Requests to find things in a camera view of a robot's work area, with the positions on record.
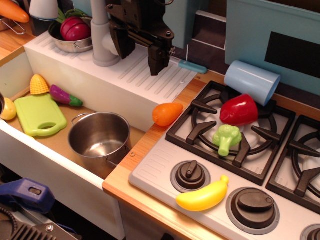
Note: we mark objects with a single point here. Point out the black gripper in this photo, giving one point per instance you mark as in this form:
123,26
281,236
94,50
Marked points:
141,21

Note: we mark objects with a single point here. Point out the small orange toy carrot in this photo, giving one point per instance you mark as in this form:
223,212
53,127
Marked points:
165,114

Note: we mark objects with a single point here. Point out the steel pot in sink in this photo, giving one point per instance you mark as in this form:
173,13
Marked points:
100,135

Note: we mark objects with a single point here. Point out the large orange toy carrot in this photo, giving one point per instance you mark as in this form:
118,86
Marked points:
12,11

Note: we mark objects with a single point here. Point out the grey toy faucet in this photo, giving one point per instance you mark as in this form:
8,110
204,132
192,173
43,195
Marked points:
104,50

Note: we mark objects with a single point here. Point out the red toy radish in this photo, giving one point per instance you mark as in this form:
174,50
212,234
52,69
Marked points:
75,29

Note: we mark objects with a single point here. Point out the red toy bell pepper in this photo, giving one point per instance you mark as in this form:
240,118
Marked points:
239,111

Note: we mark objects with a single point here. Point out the green toy broccoli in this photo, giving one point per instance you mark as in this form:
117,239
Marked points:
226,137

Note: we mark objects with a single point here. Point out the light blue plastic cup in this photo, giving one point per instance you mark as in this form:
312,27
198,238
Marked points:
259,83

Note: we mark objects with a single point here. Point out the steel bowl on drainboard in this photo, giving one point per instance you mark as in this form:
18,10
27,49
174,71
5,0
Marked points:
78,46

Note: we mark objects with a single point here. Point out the purple toy eggplant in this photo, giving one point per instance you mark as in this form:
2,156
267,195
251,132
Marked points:
62,97

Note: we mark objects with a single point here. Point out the left black burner grate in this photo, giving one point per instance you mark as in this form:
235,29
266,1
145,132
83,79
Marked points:
252,158

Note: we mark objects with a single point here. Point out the black burner grate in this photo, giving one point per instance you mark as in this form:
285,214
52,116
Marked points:
252,158
297,171

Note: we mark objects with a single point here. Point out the white toy sink basin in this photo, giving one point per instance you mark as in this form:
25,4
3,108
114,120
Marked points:
126,88

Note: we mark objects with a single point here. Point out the left black stove knob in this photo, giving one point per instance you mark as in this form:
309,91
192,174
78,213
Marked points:
189,176

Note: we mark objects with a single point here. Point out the black stove knob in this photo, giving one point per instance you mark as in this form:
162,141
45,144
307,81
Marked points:
253,211
311,232
189,176

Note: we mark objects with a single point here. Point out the white cup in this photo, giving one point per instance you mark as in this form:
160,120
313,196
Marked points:
44,10

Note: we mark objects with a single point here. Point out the yellow toy corn cob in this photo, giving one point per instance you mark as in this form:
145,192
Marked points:
38,85

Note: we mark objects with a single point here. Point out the teal toy oven hood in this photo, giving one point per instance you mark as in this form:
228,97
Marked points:
279,38

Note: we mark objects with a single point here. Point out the green toy cutting board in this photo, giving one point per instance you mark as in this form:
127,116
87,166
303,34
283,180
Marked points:
40,115

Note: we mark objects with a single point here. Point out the grey toy stove top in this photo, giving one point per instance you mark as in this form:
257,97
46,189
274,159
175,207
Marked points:
152,175

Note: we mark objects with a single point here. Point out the yellow toy banana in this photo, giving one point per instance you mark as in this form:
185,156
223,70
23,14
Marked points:
204,198

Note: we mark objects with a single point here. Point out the yellow toy lemon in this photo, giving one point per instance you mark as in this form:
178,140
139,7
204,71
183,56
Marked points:
9,112

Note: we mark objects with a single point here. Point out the middle black stove knob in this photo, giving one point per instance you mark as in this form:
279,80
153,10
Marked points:
253,211

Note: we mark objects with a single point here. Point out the right black burner grate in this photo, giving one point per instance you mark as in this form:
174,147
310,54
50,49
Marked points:
297,171

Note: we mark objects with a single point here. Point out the blue clamp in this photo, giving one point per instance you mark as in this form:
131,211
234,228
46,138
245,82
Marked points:
27,194

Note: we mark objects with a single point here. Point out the right black stove knob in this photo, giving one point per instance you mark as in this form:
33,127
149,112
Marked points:
311,232

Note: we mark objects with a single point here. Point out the blue handled utensil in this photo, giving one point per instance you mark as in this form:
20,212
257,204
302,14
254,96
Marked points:
184,64

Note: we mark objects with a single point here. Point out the steel pan with wire handle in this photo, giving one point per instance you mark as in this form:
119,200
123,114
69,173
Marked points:
8,24

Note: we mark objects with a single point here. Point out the black ribbed metal bracket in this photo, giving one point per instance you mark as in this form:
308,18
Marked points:
20,224

